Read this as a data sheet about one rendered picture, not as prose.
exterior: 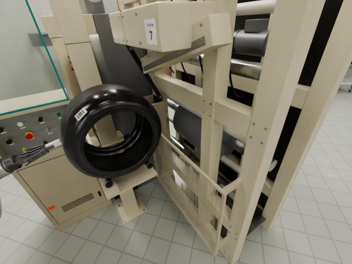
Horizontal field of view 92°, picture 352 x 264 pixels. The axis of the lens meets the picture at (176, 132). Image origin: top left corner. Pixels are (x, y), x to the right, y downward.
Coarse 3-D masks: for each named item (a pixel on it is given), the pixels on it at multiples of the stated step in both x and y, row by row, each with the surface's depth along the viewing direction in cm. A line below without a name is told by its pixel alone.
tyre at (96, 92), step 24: (96, 96) 84; (120, 96) 87; (72, 120) 80; (96, 120) 83; (144, 120) 128; (72, 144) 82; (120, 144) 128; (144, 144) 127; (96, 168) 94; (120, 168) 116
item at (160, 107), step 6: (150, 96) 149; (156, 96) 146; (150, 102) 152; (156, 102) 150; (162, 102) 136; (156, 108) 136; (162, 108) 139; (162, 114) 142; (162, 120) 144; (162, 126) 147; (162, 132) 150
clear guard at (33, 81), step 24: (0, 0) 92; (24, 0) 97; (0, 24) 96; (24, 24) 101; (0, 48) 100; (24, 48) 105; (0, 72) 104; (24, 72) 110; (48, 72) 116; (0, 96) 109; (24, 96) 115; (48, 96) 122
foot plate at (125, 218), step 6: (138, 198) 201; (120, 204) 195; (138, 204) 194; (120, 210) 189; (138, 210) 188; (144, 210) 187; (120, 216) 183; (126, 216) 182; (132, 216) 182; (126, 222) 177
